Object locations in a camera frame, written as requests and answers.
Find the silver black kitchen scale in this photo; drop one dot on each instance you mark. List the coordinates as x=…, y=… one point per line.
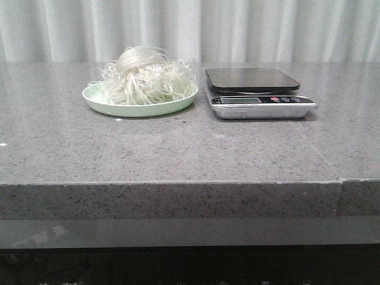
x=255, y=93

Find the white pleated curtain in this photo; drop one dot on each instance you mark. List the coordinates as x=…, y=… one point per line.
x=208, y=31

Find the white vermicelli noodle bundle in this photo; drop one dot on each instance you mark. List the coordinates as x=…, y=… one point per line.
x=145, y=75

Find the light green round plate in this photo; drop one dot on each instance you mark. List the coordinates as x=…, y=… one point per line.
x=92, y=95

